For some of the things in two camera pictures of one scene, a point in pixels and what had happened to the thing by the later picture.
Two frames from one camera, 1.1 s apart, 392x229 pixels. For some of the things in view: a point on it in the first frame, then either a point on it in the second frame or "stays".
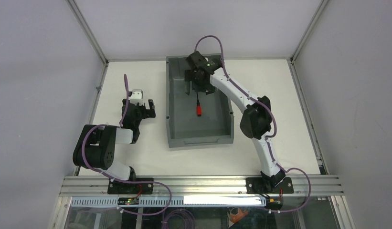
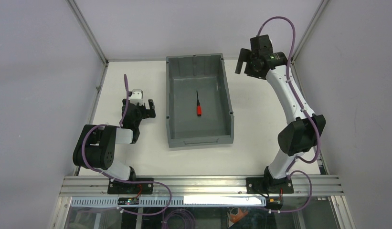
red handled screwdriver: (198, 107) stays
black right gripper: (198, 81) -> (241, 62)
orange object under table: (236, 218) stays
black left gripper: (140, 109) stays
